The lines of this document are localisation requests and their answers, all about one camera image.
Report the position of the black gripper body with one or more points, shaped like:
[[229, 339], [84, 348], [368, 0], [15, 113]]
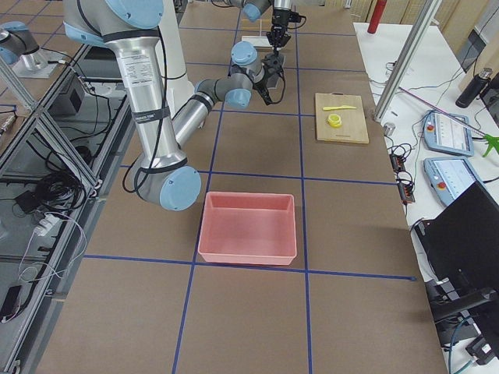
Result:
[[262, 81], [280, 20]]

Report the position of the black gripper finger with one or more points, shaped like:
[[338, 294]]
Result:
[[272, 38], [283, 40]]

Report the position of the grey and pink cloth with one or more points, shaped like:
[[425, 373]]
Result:
[[273, 69]]

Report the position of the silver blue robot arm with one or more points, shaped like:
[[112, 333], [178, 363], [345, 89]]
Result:
[[144, 37], [253, 10]]

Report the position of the black water bottle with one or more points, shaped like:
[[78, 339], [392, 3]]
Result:
[[474, 88]]

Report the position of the white rectangular tray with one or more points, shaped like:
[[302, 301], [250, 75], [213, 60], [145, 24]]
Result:
[[257, 41]]

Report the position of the yellow lemon slices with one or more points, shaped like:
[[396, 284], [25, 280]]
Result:
[[334, 120]]

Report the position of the yellow plastic knife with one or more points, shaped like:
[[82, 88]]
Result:
[[339, 107]]

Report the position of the bamboo cutting board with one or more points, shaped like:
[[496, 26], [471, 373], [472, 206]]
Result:
[[353, 129]]

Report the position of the red bottle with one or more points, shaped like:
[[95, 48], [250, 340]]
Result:
[[378, 11]]

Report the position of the pink plastic bin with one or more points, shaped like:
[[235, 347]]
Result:
[[248, 228]]

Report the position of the lower teach pendant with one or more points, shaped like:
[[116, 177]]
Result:
[[450, 176]]

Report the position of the black monitor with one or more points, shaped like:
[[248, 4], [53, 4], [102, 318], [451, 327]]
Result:
[[461, 243]]

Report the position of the white power adapter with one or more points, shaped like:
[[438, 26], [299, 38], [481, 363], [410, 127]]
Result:
[[46, 224]]

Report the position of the black smartphone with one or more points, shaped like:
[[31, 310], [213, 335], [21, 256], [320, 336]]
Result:
[[11, 302]]

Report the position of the aluminium frame post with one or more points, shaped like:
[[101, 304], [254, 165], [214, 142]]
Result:
[[415, 37]]

